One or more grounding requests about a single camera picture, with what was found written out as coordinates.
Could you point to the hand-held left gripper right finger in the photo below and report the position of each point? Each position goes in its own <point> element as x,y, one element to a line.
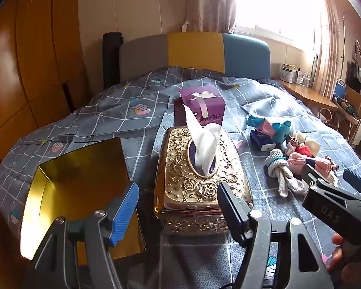
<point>231,213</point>

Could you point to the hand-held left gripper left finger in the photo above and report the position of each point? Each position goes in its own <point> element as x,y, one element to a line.
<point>125,213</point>

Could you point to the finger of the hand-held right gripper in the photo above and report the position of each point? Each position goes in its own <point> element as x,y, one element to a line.
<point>310,173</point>
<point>355,179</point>

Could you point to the pink towel with blue band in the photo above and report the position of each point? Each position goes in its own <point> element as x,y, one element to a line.
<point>323,168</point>

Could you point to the red plush toy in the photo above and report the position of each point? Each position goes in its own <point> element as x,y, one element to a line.
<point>303,150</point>

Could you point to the beige cloth roll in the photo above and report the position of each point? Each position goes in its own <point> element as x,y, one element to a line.
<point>311,144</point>

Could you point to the knotted white socks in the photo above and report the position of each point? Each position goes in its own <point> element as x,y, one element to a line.
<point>278,168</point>

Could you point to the blue teddy bear plush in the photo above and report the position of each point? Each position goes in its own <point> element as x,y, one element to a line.
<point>278,129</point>

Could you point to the gold tin box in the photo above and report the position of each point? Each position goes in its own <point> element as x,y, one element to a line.
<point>78,180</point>

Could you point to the blue tissue packet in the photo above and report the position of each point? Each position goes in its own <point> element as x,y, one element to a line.
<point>260,143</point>

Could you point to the person's right hand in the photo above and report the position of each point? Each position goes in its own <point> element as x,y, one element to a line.
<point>335,256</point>

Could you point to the gold ornate tissue box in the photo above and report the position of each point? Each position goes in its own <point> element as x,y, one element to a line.
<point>180,168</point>

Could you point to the white tissue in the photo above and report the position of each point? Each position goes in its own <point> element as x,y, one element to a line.
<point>203,147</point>

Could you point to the wooden desk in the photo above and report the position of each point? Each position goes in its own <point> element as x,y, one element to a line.
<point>310,94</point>

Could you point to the blue chair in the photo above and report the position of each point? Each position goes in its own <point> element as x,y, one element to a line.
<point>338,88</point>

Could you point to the grey checked quilt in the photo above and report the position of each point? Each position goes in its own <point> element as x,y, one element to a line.
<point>108,117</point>

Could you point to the white box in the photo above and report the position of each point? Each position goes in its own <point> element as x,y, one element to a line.
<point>288,72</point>

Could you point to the purple carton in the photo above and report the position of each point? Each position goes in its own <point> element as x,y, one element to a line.
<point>210,108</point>

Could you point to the pink patterned curtain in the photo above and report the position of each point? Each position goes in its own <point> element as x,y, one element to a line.
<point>210,3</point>
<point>329,51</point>

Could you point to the black rolled mat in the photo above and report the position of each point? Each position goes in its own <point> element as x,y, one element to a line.
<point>112,60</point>

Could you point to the grey yellow blue headboard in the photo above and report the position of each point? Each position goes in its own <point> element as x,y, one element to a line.
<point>195,51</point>

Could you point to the wooden wardrobe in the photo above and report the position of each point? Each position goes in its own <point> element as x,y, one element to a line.
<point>33,51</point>

